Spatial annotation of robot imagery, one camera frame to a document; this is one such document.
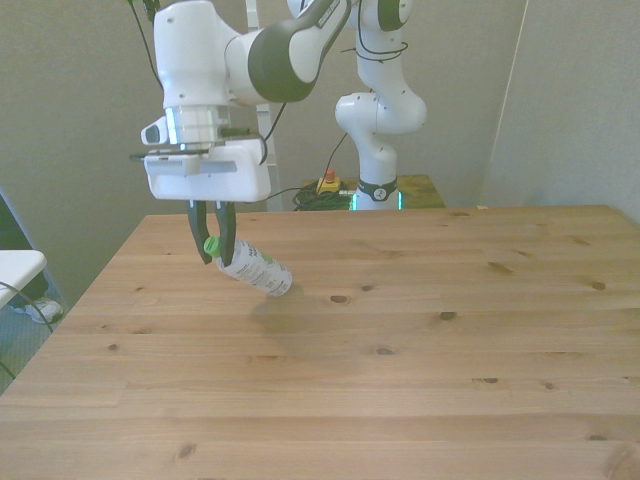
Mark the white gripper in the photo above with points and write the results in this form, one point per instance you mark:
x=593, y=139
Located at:
x=210, y=177

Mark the clear bottle with green cap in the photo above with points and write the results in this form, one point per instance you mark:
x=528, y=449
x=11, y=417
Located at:
x=260, y=272

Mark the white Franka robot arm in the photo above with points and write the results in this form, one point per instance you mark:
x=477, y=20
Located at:
x=280, y=55

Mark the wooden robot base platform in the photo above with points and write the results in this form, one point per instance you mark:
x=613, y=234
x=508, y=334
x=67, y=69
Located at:
x=425, y=192

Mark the black tripod stand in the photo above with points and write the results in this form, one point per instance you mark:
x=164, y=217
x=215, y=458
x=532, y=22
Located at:
x=149, y=5

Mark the yellow emergency stop box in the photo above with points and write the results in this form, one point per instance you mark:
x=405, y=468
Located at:
x=327, y=186

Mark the white sneaker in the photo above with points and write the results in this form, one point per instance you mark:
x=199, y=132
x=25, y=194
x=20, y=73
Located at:
x=45, y=310

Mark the white side table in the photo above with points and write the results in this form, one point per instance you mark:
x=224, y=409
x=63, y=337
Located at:
x=17, y=267

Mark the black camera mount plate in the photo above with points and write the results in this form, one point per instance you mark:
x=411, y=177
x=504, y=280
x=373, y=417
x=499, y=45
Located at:
x=150, y=156

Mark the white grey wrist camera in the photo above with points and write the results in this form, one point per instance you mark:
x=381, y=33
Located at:
x=152, y=132

